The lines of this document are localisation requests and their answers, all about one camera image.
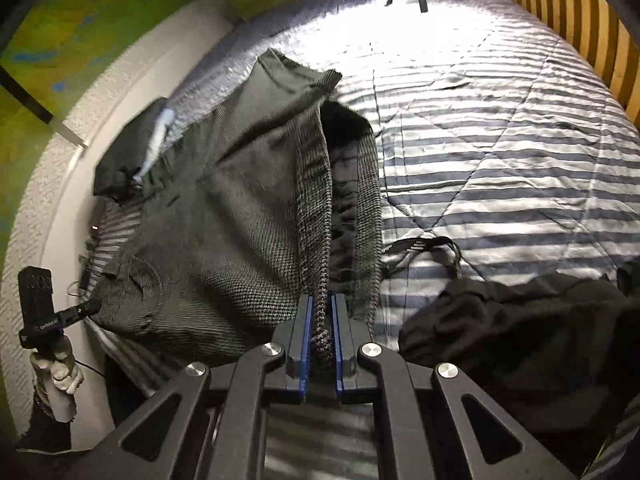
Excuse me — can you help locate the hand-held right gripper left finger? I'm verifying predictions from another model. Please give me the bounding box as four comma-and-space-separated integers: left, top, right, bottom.
70, 294, 316, 480

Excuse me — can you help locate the blue striped quilted blanket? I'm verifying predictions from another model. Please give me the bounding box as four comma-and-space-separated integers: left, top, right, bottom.
80, 0, 640, 480

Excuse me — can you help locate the wooden slat bed rail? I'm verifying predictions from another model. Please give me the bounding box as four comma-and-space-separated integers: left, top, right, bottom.
480, 0, 640, 126

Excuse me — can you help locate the person's left forearm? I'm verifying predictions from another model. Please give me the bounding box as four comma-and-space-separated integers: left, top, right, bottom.
17, 385, 76, 456

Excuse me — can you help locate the black garment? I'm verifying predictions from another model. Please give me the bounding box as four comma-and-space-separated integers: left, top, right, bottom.
382, 237, 640, 436

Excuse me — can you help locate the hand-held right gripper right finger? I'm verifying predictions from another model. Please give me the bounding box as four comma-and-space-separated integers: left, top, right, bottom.
331, 293, 576, 480

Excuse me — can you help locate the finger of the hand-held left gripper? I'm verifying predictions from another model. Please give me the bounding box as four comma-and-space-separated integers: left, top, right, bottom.
18, 266, 54, 328
55, 299, 102, 323

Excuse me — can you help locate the green wall map poster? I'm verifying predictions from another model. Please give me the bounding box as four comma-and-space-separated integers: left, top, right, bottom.
0, 0, 226, 131

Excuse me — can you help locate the dark folded garment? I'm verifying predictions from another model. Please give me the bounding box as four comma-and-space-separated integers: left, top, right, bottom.
92, 97, 171, 201

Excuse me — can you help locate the person's left hand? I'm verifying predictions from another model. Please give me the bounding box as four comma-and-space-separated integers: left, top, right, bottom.
30, 337, 84, 423

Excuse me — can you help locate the black and white hanging rod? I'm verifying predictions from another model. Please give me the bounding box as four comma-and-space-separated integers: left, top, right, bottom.
0, 67, 88, 148

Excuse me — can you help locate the grey woven garment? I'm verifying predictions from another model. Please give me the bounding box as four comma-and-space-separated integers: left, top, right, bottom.
87, 49, 385, 361

